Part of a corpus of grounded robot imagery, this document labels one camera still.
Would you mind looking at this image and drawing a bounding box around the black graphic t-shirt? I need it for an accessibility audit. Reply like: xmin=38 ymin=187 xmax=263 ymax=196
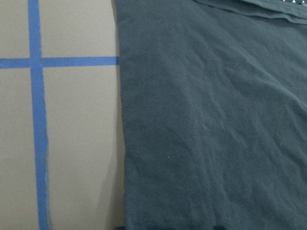
xmin=115 ymin=0 xmax=307 ymax=230

